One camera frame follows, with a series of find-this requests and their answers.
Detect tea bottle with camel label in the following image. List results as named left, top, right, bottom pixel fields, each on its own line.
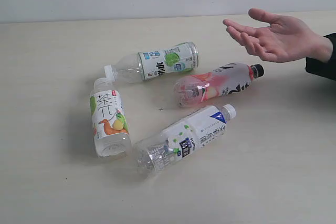
left=89, top=78, right=131, bottom=158

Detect lime label clear bottle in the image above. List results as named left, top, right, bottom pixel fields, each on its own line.
left=104, top=42, right=199, bottom=83

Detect black sleeved forearm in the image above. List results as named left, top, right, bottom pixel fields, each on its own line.
left=305, top=33, right=335, bottom=81

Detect person's open hand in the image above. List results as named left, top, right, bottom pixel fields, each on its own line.
left=223, top=8, right=320, bottom=63

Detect pink peach bottle black cap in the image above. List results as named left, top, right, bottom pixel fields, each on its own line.
left=174, top=62, right=265, bottom=107

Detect white blue label clear bottle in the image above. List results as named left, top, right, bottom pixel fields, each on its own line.
left=132, top=104, right=236, bottom=176

